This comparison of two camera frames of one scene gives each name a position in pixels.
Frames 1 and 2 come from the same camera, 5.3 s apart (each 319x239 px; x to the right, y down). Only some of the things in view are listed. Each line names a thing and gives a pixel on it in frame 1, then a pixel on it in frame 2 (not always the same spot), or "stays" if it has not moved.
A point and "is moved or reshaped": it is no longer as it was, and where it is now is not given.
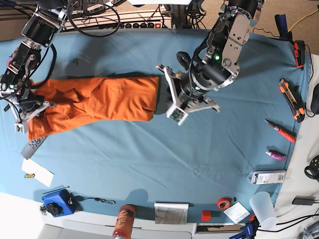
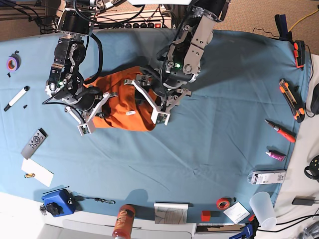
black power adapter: (303, 200) stays
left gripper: (194, 85) -> (161, 85)
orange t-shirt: (90, 100) is moved or reshaped
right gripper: (27, 106) -> (83, 98)
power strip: (143, 25) stays
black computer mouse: (314, 104) stays
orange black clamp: (299, 53) stays
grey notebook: (171, 212) stays
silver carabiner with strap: (79, 198) stays
